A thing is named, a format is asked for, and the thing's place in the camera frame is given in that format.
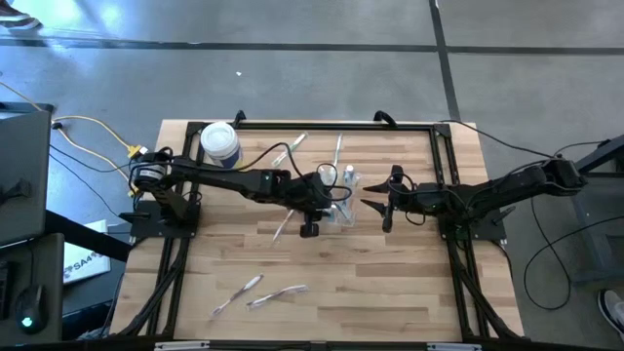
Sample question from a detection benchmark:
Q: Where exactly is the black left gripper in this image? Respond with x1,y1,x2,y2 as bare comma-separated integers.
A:
286,170,339,240

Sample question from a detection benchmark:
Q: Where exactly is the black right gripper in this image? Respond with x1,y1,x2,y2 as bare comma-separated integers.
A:
361,164,444,234

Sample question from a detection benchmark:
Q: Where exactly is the clear acrylic organizer box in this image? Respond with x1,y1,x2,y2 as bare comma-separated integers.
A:
319,165,365,228

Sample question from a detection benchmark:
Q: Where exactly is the orange toothbrush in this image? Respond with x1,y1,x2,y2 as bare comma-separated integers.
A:
270,209,296,245

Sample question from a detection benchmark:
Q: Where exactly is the green toothbrush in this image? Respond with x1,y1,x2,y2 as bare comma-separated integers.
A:
271,131,309,168
331,132,344,170

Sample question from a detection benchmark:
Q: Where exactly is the purple toothbrush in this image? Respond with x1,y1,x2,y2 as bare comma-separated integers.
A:
210,273,266,317
246,284,311,311

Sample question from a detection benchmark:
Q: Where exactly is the Lysol wipes canister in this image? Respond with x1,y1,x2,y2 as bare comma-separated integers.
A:
199,121,244,170

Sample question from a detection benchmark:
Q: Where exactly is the dark metal equipment stand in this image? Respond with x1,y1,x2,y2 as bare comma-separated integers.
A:
553,134,624,284

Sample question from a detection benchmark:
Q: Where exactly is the white printed box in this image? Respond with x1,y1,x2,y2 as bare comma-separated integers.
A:
62,218,112,286

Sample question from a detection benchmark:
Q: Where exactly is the person's shoe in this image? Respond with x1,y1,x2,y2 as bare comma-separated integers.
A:
0,4,43,30
597,288,624,342

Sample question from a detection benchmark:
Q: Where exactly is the dark side desk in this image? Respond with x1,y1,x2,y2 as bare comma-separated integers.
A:
0,232,67,342

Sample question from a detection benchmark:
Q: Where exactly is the grey laptop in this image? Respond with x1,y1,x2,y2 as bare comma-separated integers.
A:
0,100,54,248

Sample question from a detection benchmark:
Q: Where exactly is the black computer mouse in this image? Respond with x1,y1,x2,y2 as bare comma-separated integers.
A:
16,284,50,335

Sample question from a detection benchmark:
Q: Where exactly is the black table frame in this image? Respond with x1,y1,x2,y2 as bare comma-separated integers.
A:
109,119,526,342

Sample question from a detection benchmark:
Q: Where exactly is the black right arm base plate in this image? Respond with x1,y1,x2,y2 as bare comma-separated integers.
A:
438,204,509,243

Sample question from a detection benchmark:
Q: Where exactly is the silver aluminium bracket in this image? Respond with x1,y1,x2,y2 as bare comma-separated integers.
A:
154,340,211,351
426,342,484,351

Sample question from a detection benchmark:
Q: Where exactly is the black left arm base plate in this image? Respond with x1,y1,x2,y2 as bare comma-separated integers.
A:
130,199,202,240

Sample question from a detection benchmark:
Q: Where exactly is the yellow floor cable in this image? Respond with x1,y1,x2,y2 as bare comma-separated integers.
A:
0,80,145,196

